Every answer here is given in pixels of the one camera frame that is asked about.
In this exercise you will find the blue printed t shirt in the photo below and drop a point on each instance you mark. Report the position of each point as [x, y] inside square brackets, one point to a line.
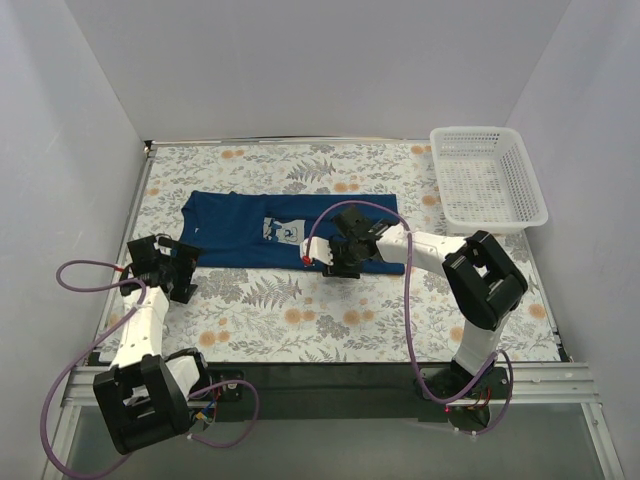
[257, 231]

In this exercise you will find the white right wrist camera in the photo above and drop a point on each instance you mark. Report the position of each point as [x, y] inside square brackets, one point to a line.
[314, 250]

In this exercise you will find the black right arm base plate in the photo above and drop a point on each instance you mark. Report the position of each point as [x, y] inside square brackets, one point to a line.
[446, 380]

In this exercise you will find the floral patterned table mat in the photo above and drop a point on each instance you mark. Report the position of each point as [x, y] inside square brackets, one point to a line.
[239, 315]

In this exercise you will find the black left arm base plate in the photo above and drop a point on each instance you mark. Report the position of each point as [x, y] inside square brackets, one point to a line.
[231, 391]

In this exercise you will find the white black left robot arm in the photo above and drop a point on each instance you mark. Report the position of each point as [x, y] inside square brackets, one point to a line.
[143, 396]

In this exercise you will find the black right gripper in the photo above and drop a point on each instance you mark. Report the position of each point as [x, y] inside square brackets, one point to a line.
[338, 257]

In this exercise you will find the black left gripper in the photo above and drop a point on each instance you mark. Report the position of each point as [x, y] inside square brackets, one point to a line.
[185, 267]

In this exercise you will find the aluminium frame rail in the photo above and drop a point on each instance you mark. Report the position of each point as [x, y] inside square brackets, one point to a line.
[534, 383]

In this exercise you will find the white plastic basket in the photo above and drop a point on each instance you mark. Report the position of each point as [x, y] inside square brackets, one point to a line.
[486, 180]

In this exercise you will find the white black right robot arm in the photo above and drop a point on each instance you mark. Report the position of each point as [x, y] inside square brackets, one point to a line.
[485, 282]

